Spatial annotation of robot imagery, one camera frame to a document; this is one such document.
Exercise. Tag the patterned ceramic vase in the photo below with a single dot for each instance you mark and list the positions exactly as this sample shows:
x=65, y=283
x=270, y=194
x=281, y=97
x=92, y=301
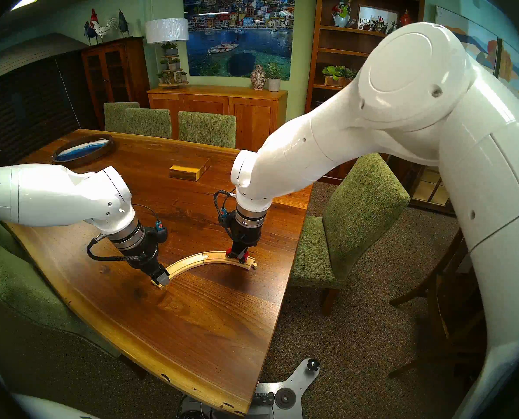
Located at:
x=258, y=77

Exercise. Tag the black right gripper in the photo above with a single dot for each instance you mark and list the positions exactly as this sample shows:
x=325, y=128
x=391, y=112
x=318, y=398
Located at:
x=246, y=235

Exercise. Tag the framed text sign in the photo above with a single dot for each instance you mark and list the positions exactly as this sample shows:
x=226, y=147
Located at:
x=375, y=18

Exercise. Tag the rectangular wooden block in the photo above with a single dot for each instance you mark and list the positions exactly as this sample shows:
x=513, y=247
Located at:
x=189, y=169

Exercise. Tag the dark window blind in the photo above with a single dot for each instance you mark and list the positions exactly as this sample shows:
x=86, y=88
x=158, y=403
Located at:
x=24, y=108

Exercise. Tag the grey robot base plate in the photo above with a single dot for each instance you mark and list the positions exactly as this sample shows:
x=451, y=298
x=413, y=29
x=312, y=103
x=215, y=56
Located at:
x=301, y=379

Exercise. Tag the dark wood glass cabinet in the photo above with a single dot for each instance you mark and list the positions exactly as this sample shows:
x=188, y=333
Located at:
x=111, y=73

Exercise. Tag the white left shoulder shell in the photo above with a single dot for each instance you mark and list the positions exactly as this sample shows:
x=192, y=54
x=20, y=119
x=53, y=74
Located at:
x=54, y=409

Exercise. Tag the tiered stand with succulents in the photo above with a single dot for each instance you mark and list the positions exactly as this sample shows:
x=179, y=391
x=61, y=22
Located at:
x=172, y=64

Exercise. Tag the black knob on base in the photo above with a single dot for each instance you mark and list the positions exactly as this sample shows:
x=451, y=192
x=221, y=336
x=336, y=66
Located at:
x=313, y=364

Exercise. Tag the dark glass door console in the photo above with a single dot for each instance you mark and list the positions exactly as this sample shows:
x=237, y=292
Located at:
x=429, y=187

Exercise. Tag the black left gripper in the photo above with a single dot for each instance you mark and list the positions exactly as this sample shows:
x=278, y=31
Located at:
x=148, y=261

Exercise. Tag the plant in white pot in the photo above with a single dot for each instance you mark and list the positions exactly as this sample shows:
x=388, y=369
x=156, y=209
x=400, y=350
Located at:
x=273, y=83

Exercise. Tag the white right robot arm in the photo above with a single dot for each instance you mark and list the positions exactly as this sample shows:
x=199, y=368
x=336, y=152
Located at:
x=416, y=86

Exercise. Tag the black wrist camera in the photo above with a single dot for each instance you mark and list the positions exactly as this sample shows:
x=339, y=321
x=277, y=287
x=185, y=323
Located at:
x=225, y=225
x=158, y=235

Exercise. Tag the red toy train car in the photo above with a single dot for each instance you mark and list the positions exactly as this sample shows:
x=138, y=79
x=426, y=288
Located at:
x=229, y=252

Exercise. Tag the curved wooden train track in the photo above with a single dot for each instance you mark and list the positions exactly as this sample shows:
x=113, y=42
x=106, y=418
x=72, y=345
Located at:
x=216, y=256
x=185, y=262

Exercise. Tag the green upholstered chair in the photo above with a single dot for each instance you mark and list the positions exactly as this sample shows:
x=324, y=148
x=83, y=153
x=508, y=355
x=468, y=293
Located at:
x=207, y=128
x=19, y=287
x=364, y=204
x=117, y=115
x=148, y=122

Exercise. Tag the abstract landscape canvas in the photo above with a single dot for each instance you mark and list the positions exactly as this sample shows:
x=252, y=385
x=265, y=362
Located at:
x=473, y=36
x=517, y=77

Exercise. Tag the ceiling light panel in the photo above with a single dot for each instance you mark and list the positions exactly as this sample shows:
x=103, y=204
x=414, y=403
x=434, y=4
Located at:
x=26, y=1

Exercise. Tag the blue rooster figurine red comb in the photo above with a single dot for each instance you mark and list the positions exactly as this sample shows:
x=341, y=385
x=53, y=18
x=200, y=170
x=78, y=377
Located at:
x=91, y=29

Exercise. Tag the white rooster figurine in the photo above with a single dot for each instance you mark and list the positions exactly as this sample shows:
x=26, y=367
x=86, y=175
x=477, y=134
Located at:
x=103, y=29

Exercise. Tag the tall wooden bookshelf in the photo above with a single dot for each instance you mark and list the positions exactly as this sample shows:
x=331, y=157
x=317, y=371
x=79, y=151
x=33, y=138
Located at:
x=351, y=31

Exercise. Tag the harbour town painting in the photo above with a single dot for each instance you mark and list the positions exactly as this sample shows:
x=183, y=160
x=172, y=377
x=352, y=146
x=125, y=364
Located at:
x=237, y=29

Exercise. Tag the colourful ceramic figurine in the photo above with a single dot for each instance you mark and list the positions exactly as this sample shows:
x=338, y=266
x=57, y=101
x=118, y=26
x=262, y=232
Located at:
x=341, y=12

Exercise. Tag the succulents in wooden planter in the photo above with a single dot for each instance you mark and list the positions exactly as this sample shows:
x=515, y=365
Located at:
x=338, y=75

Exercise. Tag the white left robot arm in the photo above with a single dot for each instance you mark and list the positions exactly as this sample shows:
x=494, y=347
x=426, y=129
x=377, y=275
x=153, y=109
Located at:
x=45, y=195

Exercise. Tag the light wood sideboard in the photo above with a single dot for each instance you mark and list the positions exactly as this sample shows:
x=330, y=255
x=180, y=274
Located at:
x=216, y=108

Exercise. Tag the dark wooden chair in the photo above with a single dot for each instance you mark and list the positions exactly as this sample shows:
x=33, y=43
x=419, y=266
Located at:
x=443, y=291

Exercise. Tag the dark bird figurine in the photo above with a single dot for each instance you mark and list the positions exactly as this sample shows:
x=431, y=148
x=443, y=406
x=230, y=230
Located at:
x=123, y=24

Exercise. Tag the white lamp shade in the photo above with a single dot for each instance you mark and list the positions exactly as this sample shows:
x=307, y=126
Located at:
x=167, y=30

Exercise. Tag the red jar ornament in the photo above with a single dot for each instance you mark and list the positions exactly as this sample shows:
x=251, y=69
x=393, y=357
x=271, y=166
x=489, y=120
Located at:
x=405, y=17

